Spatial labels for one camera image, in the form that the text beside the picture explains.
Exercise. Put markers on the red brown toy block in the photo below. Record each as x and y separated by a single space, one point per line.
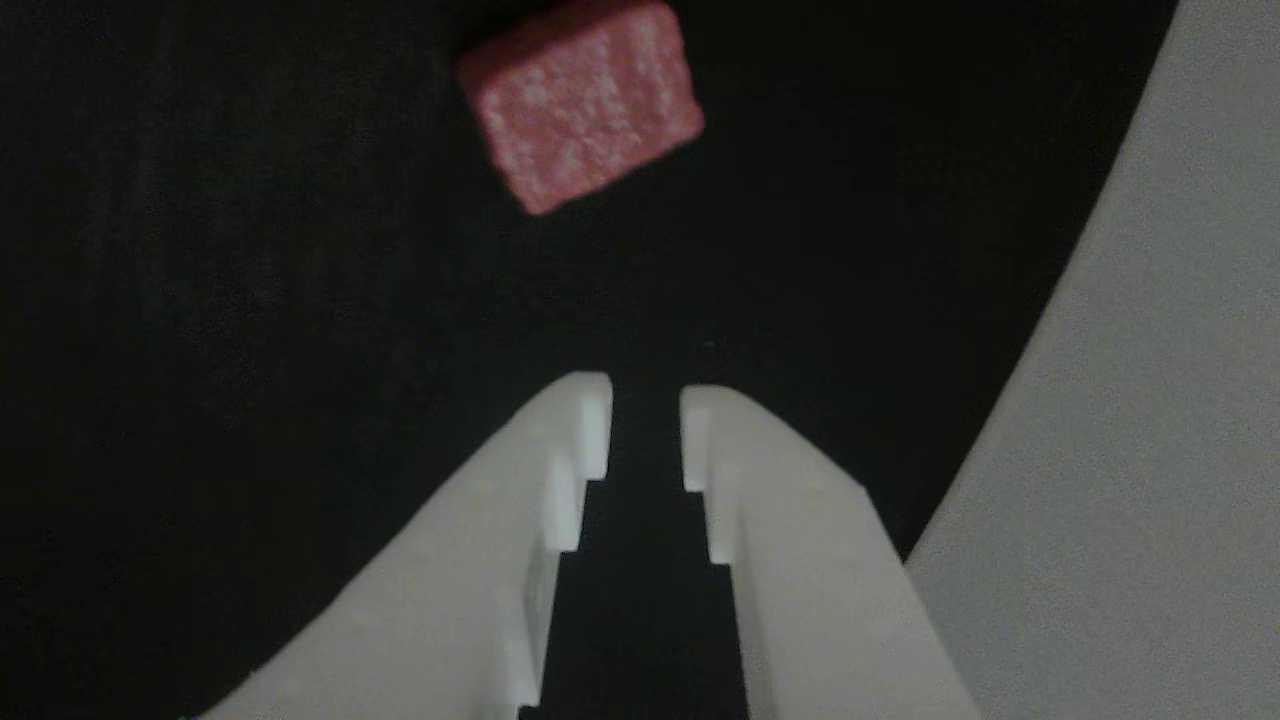
580 100

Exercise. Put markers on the black mouse mat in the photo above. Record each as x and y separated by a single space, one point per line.
250 300

